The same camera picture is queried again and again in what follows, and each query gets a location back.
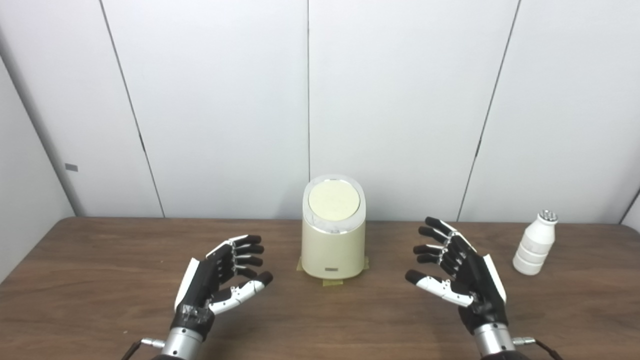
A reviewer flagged black and white left hand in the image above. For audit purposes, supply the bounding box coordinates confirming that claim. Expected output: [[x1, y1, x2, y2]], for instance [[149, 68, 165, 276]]
[[170, 234, 274, 341]]

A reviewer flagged black and white right hand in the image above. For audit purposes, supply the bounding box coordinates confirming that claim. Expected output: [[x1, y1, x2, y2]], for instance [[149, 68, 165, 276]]
[[405, 216, 508, 335]]

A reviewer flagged small white plastic bottle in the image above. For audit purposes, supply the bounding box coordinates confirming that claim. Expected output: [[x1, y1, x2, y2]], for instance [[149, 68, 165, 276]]
[[512, 210, 559, 276]]

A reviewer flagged cream-colored bin body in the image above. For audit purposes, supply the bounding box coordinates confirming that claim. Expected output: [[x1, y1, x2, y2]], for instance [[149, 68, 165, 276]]
[[301, 173, 367, 280]]

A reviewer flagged cream round bin lid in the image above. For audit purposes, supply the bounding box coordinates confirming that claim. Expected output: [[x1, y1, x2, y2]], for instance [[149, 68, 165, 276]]
[[308, 181, 361, 222]]

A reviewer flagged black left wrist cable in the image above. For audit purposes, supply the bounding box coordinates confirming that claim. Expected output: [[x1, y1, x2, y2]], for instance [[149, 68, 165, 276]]
[[121, 338, 166, 360]]

